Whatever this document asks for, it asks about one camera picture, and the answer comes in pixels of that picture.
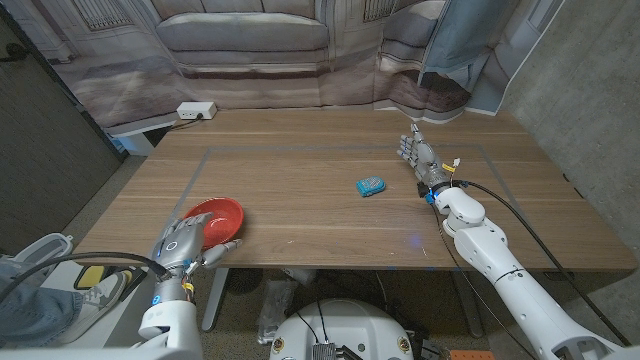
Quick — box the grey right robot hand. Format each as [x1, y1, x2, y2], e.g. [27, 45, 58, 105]
[397, 123, 454, 189]

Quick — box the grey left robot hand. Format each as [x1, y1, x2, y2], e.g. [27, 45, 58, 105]
[153, 211, 244, 287]

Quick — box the red plastic bowl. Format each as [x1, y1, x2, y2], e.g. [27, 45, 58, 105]
[182, 196, 246, 250]

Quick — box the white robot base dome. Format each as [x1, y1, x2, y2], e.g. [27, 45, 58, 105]
[268, 298, 415, 360]

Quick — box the blue phone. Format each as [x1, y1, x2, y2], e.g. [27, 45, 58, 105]
[355, 175, 387, 198]

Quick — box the white table leg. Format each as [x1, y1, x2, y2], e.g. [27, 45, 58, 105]
[201, 267, 230, 333]
[452, 270, 485, 339]

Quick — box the black round floor object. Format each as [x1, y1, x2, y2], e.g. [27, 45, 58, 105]
[225, 267, 265, 296]

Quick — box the grey sneaker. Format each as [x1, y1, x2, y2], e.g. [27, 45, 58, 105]
[59, 269, 134, 345]

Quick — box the clear plastic bag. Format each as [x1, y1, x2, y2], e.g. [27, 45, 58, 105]
[257, 278, 299, 346]

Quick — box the white floor platform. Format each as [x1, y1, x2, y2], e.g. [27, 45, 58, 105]
[49, 259, 161, 349]

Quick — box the white power strip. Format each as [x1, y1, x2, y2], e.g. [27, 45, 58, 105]
[176, 101, 218, 121]

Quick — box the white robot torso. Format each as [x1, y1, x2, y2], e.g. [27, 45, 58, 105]
[0, 346, 204, 360]

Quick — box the dark grey partition panel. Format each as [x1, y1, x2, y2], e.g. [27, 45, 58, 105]
[0, 4, 129, 256]

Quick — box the person's leg in jeans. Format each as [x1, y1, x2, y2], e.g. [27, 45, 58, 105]
[0, 262, 86, 349]

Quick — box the printed living room backdrop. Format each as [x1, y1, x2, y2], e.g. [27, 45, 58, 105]
[0, 0, 566, 139]

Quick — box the orange box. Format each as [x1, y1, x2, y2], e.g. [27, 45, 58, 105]
[449, 349, 496, 360]

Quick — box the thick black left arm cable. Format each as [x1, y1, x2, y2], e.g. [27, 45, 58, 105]
[0, 251, 171, 306]

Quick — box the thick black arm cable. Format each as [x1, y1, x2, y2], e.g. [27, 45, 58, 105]
[452, 179, 632, 346]
[0, 251, 171, 306]

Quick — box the black power strip cord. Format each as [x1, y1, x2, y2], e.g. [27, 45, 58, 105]
[169, 113, 204, 132]

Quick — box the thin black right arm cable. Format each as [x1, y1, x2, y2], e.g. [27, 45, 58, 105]
[430, 202, 534, 360]

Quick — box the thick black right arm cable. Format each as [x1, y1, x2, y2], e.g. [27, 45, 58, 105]
[452, 179, 632, 346]

